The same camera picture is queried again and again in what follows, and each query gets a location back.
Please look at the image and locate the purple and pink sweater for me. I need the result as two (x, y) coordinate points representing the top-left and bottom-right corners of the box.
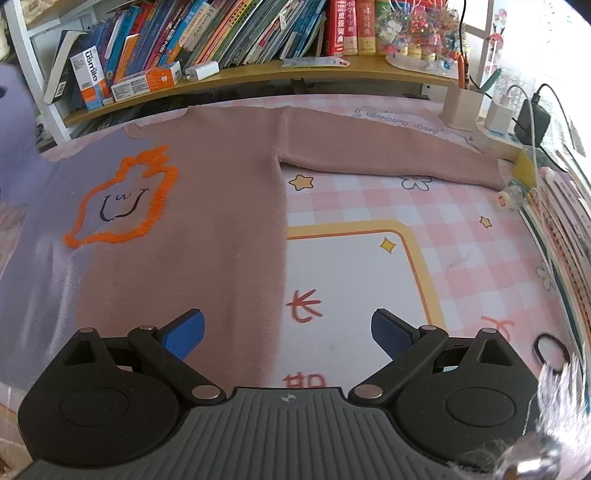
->
(0, 62), (507, 393)

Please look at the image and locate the stack of flat books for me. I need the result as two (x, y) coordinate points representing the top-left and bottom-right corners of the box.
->
(519, 134), (591, 365)

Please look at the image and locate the colourful candy ornament display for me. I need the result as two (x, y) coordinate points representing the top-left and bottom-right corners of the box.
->
(375, 0), (462, 72)

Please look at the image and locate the beige pen holder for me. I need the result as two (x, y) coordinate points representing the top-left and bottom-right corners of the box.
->
(444, 85), (490, 132)

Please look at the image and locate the white orange toothpaste box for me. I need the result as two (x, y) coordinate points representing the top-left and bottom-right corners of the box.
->
(111, 61), (182, 102)

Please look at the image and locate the white power strip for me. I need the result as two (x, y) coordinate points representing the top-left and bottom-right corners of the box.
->
(471, 127), (525, 160)

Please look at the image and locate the black hair tie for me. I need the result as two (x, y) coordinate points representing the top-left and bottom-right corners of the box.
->
(533, 333), (571, 374)

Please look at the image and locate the wooden bookshelf with white frame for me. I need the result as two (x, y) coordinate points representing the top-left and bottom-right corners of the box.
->
(4, 0), (462, 153)

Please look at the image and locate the light blue flat packet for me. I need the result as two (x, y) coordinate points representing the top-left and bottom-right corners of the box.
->
(281, 56), (352, 69)

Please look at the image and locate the thin black cable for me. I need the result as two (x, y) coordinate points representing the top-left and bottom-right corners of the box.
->
(457, 0), (471, 89)

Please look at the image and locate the white power adapter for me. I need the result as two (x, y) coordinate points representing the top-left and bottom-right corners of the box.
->
(485, 85), (529, 132)

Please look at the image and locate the white charger plug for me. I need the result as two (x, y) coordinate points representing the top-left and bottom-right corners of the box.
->
(185, 61), (220, 83)

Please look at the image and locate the white blue orange carton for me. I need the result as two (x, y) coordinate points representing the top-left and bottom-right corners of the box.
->
(70, 45), (114, 112)

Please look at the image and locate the black power adapter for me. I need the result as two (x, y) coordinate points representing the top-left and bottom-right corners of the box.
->
(515, 95), (552, 146)

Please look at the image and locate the small clear wrapped candy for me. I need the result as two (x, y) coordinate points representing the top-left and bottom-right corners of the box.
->
(496, 180), (527, 210)

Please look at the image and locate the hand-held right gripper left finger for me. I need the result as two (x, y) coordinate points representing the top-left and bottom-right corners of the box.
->
(46, 308), (227, 407)

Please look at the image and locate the row of upright books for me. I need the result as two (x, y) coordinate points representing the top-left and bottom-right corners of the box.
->
(44, 0), (377, 104)

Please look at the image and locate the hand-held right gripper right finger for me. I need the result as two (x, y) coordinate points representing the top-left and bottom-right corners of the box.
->
(348, 308), (532, 407)

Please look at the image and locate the yellow packet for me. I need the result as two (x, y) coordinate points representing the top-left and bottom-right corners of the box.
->
(512, 148), (539, 188)

